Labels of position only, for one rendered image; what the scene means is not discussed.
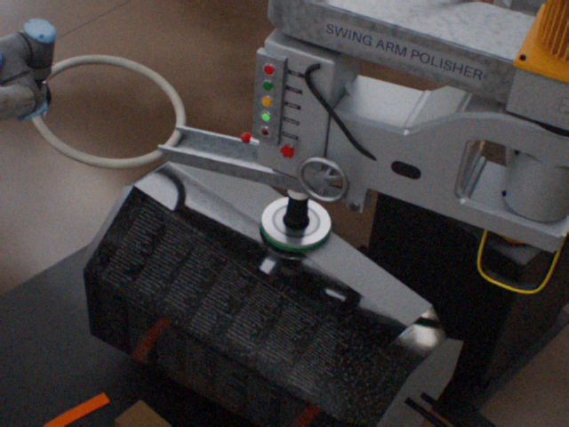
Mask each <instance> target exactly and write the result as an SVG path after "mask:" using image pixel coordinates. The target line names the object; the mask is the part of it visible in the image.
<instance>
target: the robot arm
mask: <svg viewBox="0 0 569 427"><path fill-rule="evenodd" d="M55 42H56V30H55V28H54V26H53V25H52V24H51V23H50V22H48V21H46V20H39V19H33V20H28V21H27V22H26V23H25V25H24V29H23V30H20V32H17V33H15V34H12V35H9V36H5V37H3V38H0V85H1V86H2V87H0V122H3V121H6V120H10V119H13V118H17V119H18V120H19V121H20V122H24V121H27V120H29V119H31V118H33V117H36V115H38V114H40V113H41V118H42V119H43V120H44V118H45V115H46V113H47V110H48V107H49V104H50V102H52V92H51V88H47V87H48V84H47V83H46V82H45V79H46V78H47V77H49V75H50V74H51V73H52V66H55V63H53V57H54V47H55Z"/></svg>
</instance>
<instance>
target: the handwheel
mask: <svg viewBox="0 0 569 427"><path fill-rule="evenodd" d="M314 163H319V164H323V165H327V167H326V168H325V170H324V171H318V170H315V169H314V168H313V167H312V166H311V165H310V164H314ZM305 169H306V170H308V171H309V172H310V173H311V174H313V175H314V176H315V178H314V180H313V182H314V184H315V185H317V186H318V188H319V193H318V192H316V191H314V190H313V189H312V188H310V186H309V185H308V184H307V183H306V181H305V178H304V170H305ZM334 170H335V171H336V172H337V173H338V174H335V175H331V174H332V172H334ZM297 179H299V182H300V184H301V186H302V188H303V189H304V190H305V191H306V192H307V193H308V194H309V196H311V197H312V198H314V199H316V200H319V201H321V202H326V203H335V202H339V201H341V200H342V199H343V198H345V197H346V196H347V193H348V190H349V180H348V178H347V175H346V174H345V172H344V171H343V169H342V168H341V167H340V166H339V165H338V164H336V163H335V162H333V161H332V160H329V158H327V157H320V156H313V157H307V158H305V160H304V161H303V162H301V164H300V166H299V169H297ZM332 181H342V190H341V192H340V193H339V194H337V196H334V197H326V196H325V189H326V188H328V186H329V185H330V183H331V182H332Z"/></svg>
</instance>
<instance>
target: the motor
mask: <svg viewBox="0 0 569 427"><path fill-rule="evenodd" d="M512 66H513V67H515V68H520V69H524V70H527V71H531V72H533V73H536V74H540V75H544V76H546V77H552V79H555V80H557V81H561V82H565V83H568V84H569V0H546V3H545V4H542V5H541V8H540V10H539V11H538V13H537V15H536V17H535V20H534V22H533V24H532V26H531V28H530V30H529V32H528V34H527V36H526V38H525V41H524V42H523V43H522V44H521V46H520V48H519V50H518V52H517V55H516V57H515V59H514V61H513V65H512Z"/></svg>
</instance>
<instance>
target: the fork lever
mask: <svg viewBox="0 0 569 427"><path fill-rule="evenodd" d="M176 131H179V132H180V133H181V135H182V137H181V139H180V143H179V144H178V145H177V147H176V148H171V147H167V146H164V145H159V146H158V150H160V151H162V152H163V154H164V157H162V159H161V160H164V161H168V162H172V163H177V164H181V165H187V166H192V167H196V168H200V169H204V170H207V171H212V172H216V173H223V174H226V175H231V176H235V178H239V179H243V180H248V181H254V182H258V183H262V184H267V185H270V186H274V187H278V188H283V189H289V190H293V191H297V192H302V193H306V194H308V193H307V192H306V191H305V190H304V189H303V188H302V186H301V184H300V182H299V179H297V178H294V176H291V175H289V174H286V173H280V172H276V171H273V169H270V168H268V167H266V166H262V165H259V164H258V163H257V157H258V145H257V144H254V143H249V144H244V143H242V142H241V139H240V138H236V137H232V136H227V135H223V134H218V133H211V132H207V131H202V130H198V129H194V128H189V127H185V126H181V125H177V126H176ZM306 183H307V184H308V185H309V186H310V188H312V189H313V190H314V191H316V192H318V193H319V188H318V186H317V185H315V184H312V183H310V182H307V181H306ZM341 190H342V187H341V186H337V185H332V184H330V185H329V186H328V188H326V189H325V196H326V197H334V196H337V194H339V193H340V192H341ZM367 191H369V188H367ZM367 191H366V198H365V208H369V209H371V207H372V193H369V192H367ZM349 209H350V210H352V211H354V212H355V211H358V210H359V204H358V203H357V202H355V201H354V202H349Z"/></svg>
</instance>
